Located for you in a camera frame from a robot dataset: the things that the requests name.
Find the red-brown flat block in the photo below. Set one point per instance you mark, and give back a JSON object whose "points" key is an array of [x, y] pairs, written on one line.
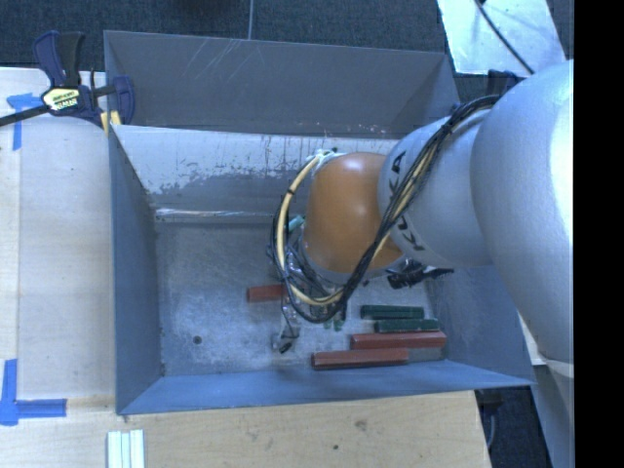
{"points": [[397, 340], [263, 293], [360, 359]]}

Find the grey metal bin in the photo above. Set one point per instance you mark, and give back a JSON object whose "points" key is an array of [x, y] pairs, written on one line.
{"points": [[214, 310]]}

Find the pale wood board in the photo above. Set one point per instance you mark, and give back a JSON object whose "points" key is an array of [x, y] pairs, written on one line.
{"points": [[63, 242]]}

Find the dark green flat block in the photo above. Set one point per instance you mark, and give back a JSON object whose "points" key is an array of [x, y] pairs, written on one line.
{"points": [[407, 325], [392, 312]]}

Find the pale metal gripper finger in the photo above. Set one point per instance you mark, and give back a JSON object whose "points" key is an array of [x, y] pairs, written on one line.
{"points": [[282, 344], [291, 321]]}

